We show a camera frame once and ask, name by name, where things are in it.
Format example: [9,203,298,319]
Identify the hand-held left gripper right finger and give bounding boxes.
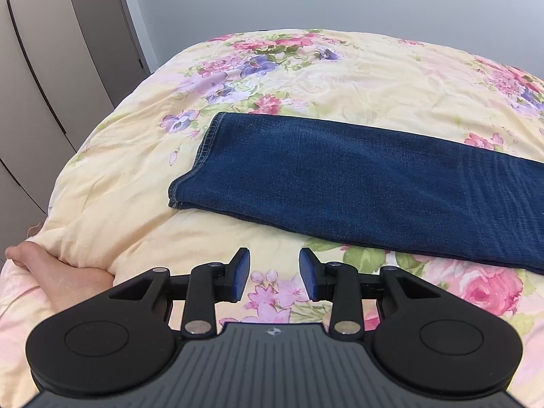
[299,247,445,341]

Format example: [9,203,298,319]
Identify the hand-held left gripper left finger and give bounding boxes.
[108,247,251,340]

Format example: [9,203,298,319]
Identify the blue denim pants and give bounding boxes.
[168,112,544,275]

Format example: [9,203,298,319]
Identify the person's bare foot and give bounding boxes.
[5,241,115,313]

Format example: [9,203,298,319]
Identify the floral yellow blanket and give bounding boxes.
[28,29,544,408]

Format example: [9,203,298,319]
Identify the pale pink bed sheet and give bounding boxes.
[0,259,56,396]

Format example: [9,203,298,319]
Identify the grey wardrobe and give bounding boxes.
[0,0,142,217]

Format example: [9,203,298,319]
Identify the grey door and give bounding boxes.
[111,0,152,76]

